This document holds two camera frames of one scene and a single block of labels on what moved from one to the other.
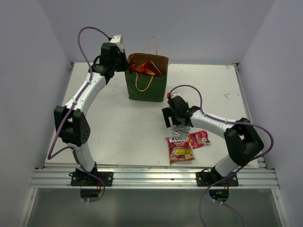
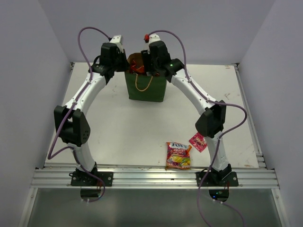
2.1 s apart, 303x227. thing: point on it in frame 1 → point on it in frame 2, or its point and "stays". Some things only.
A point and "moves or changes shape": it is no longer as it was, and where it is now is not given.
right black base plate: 207,178 stays
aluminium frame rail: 154,178 stays
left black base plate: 80,178 stays
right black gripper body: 176,116 → 154,65
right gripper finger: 167,112 → 147,56
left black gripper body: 120,63 stays
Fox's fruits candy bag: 180,148 moves or changes shape
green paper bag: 145,88 stays
